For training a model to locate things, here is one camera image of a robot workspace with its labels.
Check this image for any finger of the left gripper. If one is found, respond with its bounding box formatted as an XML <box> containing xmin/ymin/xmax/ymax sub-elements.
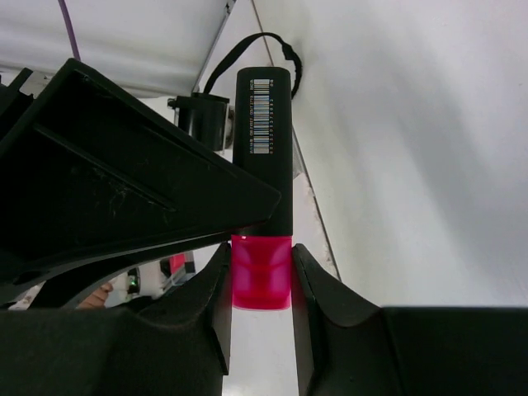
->
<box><xmin>1</xmin><ymin>59</ymin><xmax>265</xmax><ymax>285</ymax></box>
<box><xmin>28</xmin><ymin>230</ymin><xmax>232</xmax><ymax>310</ymax></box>

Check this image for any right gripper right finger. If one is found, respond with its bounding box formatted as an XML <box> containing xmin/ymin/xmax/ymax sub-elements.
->
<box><xmin>291</xmin><ymin>244</ymin><xmax>527</xmax><ymax>395</ymax></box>

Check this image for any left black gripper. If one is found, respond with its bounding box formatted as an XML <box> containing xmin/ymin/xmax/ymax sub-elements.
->
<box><xmin>1</xmin><ymin>68</ymin><xmax>45</xmax><ymax>124</ymax></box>

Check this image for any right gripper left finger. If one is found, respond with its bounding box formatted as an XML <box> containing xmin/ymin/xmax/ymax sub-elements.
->
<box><xmin>1</xmin><ymin>243</ymin><xmax>232</xmax><ymax>395</ymax></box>

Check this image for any black pink highlighter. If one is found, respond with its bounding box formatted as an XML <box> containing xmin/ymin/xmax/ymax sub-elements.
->
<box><xmin>231</xmin><ymin>67</ymin><xmax>293</xmax><ymax>310</ymax></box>

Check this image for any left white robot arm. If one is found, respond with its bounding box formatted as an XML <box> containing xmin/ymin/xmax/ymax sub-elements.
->
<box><xmin>1</xmin><ymin>35</ymin><xmax>303</xmax><ymax>309</ymax></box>

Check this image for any orange round organizer container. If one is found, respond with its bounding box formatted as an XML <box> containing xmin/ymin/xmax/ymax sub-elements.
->
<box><xmin>78</xmin><ymin>282</ymin><xmax>113</xmax><ymax>309</ymax></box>

